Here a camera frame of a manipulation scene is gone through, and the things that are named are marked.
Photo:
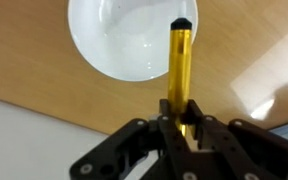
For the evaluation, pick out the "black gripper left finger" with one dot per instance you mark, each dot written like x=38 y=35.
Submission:
x=117 y=156

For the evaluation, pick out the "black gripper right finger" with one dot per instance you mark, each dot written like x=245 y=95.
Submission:
x=251 y=152

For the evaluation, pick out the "yellow pen with black cap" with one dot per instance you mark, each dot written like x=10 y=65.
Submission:
x=180 y=53

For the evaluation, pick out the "white ceramic bowl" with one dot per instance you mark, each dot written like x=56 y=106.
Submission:
x=127 y=40

